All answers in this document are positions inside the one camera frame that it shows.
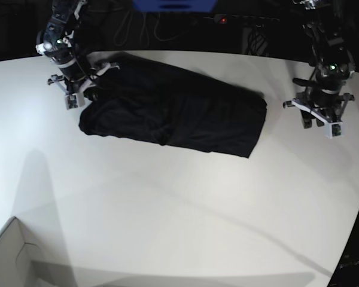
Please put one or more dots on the blue plastic bin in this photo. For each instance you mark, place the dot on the blue plastic bin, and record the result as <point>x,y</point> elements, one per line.
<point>202,6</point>

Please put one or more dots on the white cardboard box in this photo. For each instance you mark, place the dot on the white cardboard box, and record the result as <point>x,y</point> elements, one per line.
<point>22,263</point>

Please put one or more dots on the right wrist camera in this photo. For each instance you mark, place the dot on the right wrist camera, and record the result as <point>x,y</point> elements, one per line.
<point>75,100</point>

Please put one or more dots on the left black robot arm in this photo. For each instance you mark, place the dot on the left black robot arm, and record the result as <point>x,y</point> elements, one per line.
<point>333,65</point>

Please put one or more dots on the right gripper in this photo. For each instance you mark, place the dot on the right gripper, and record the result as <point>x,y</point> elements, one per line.
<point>87,79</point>

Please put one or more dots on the black power strip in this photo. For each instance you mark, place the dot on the black power strip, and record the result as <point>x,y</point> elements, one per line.
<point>244,21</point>

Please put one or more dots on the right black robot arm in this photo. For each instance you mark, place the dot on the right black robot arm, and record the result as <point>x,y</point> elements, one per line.
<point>57,42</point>

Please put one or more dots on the black t-shirt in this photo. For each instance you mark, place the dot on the black t-shirt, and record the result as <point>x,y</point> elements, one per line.
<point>154,102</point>

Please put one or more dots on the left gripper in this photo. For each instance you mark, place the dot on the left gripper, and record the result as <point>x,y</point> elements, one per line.
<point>320,100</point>

